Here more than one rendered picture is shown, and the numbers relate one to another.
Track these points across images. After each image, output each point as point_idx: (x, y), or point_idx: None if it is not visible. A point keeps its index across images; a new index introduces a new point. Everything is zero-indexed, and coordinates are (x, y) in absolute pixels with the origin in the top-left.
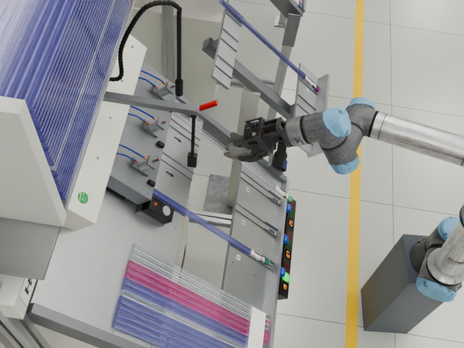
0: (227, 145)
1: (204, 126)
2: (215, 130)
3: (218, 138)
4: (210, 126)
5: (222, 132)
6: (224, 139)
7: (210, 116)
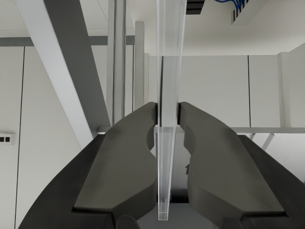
0: (67, 3)
1: (96, 111)
2: (85, 96)
3: (81, 53)
4: (91, 113)
5: (75, 82)
6: (73, 42)
7: (76, 134)
